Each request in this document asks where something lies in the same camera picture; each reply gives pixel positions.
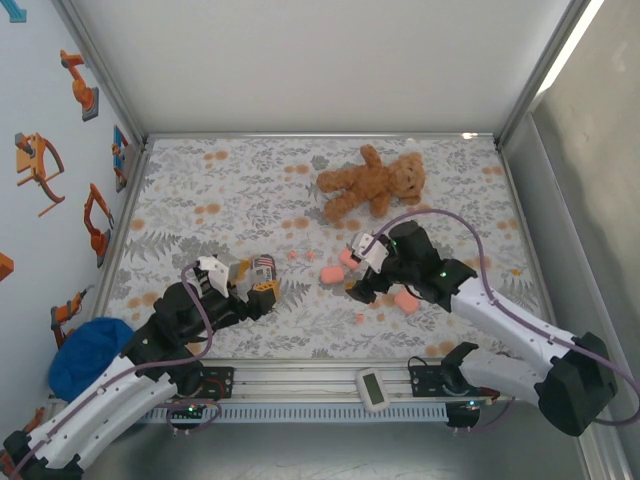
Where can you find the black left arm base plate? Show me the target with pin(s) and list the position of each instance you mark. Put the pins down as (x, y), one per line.
(225, 375)

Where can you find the orange block wall sticker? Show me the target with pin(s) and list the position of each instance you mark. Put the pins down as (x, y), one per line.
(6, 267)

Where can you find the floral print tablecloth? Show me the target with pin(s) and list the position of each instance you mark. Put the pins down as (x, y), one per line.
(225, 190)

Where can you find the black control board with LED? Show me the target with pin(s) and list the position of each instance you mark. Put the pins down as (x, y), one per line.
(192, 411)
(465, 412)

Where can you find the orange grey gripper wall sticker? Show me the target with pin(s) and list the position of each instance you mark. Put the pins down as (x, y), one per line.
(35, 165)

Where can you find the aluminium frame rail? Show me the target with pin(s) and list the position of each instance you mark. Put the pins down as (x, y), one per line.
(526, 225)
(320, 135)
(122, 225)

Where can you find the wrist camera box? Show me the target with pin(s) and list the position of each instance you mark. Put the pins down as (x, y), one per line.
(370, 250)
(220, 272)

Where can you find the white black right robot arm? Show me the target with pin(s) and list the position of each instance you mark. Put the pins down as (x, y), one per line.
(510, 325)

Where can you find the white timer with display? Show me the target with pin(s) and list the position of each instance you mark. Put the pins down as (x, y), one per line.
(372, 389)

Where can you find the aluminium frame post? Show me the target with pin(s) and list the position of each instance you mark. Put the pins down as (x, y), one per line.
(537, 75)
(607, 460)
(104, 75)

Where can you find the pink earbud charging case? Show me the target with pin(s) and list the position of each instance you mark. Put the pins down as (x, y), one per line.
(331, 275)
(406, 303)
(346, 259)

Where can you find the brown teddy bear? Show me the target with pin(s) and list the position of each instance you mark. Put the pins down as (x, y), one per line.
(370, 175)

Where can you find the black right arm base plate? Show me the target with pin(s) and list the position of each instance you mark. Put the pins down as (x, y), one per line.
(425, 385)

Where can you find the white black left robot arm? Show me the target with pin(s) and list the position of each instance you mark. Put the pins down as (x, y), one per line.
(100, 415)

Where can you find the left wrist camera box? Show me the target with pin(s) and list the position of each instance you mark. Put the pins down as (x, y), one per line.
(220, 272)

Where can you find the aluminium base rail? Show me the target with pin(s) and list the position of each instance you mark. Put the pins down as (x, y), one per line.
(310, 385)

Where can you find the blue cloth bundle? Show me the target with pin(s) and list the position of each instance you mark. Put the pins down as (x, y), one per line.
(85, 350)

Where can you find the small orange wall sticker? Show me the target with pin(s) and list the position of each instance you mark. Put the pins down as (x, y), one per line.
(34, 420)

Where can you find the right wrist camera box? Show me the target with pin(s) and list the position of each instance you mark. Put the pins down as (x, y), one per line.
(370, 250)

